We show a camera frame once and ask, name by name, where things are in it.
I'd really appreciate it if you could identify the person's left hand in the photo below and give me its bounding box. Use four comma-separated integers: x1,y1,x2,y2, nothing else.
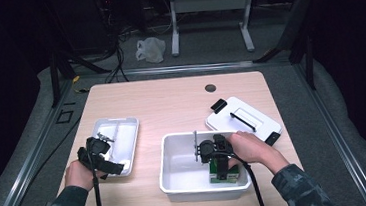
63,157,110,195

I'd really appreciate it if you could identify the white metal desk frame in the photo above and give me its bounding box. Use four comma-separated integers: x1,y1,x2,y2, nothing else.
166,0,261,60

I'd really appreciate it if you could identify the bundle of black floor cables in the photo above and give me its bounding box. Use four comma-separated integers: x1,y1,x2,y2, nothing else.
93,0,137,85

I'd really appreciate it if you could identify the white lid with black handle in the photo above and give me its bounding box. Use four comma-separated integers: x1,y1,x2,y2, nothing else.
202,92,285,153

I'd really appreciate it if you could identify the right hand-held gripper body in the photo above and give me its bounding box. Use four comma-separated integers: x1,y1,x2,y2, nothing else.
192,127,237,170

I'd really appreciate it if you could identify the clear plastic bag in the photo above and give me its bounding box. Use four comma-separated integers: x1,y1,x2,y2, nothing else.
133,35,168,66

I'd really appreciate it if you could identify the white shallow tray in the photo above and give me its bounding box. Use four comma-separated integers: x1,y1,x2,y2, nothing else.
90,115,144,181

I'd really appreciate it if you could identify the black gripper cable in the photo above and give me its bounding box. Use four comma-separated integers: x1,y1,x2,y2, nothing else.
208,147,268,206
84,135,110,206

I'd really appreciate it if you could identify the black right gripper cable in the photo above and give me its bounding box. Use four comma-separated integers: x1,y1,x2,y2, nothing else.
208,147,268,206

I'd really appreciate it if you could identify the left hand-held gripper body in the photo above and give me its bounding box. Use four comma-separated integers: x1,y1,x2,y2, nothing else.
74,131,119,176

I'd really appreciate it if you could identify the thin black floor cable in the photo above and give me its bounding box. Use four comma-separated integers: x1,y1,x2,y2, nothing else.
0,115,92,206

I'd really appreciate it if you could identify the green cardboard box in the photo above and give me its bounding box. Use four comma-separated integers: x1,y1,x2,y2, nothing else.
207,155,242,186

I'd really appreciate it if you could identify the white plastic storage box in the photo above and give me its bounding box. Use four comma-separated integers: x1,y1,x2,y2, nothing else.
155,125,255,206

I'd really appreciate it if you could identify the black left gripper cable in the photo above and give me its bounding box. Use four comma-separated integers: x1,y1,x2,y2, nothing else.
84,135,110,206

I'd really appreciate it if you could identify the person's right hand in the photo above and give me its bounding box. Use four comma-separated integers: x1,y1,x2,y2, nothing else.
224,126,292,179

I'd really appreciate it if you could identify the silver metal floor rail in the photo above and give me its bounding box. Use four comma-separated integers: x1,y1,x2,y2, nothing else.
0,82,83,206
294,56,366,206

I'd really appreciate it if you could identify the black metal stand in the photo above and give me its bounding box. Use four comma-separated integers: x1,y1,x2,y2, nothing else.
46,43,116,108
247,0,319,95

